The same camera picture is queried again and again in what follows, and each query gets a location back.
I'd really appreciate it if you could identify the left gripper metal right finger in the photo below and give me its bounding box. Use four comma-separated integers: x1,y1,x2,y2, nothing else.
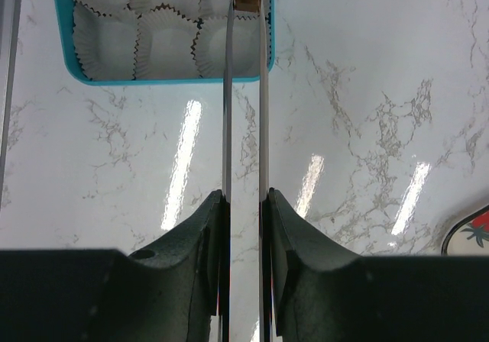
259,0,272,341

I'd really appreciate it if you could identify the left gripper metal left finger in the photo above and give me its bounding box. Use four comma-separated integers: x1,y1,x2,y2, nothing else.
219,0,234,341

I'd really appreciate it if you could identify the teal chocolate box tray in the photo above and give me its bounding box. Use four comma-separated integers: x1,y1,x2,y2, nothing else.
54,0,275,86

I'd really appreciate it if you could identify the white paper cup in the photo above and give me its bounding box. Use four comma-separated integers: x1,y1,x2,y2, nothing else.
134,4,199,81
73,4,138,81
194,16,259,79

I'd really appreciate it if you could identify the strawberry pattern square plate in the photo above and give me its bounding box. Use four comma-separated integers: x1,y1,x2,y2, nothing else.
442,209,488,257

